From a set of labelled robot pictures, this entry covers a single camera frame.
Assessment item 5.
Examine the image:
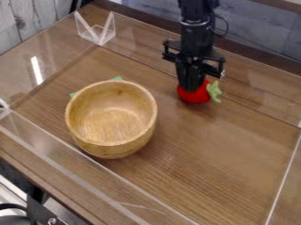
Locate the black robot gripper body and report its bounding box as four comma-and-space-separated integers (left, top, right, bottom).
161, 40, 225, 79

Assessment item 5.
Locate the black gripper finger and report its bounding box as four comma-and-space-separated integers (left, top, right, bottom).
175, 62, 189, 91
191, 64, 204, 91

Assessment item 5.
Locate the red plush fruit green stem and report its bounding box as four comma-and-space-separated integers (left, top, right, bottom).
176, 80, 221, 104

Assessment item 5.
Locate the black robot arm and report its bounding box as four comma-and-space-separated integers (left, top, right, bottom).
161, 0, 225, 92

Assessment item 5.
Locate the green mat under bowl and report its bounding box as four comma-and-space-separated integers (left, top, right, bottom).
69, 76, 122, 98

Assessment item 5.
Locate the light wooden bowl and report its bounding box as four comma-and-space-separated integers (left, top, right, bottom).
64, 80, 159, 159

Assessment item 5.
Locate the clear acrylic tray enclosure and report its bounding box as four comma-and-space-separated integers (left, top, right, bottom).
0, 7, 301, 225

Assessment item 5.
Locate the black metal bracket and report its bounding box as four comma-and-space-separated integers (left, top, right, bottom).
25, 196, 68, 225

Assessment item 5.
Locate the black cable at corner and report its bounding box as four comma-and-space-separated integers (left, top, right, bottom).
0, 202, 40, 225

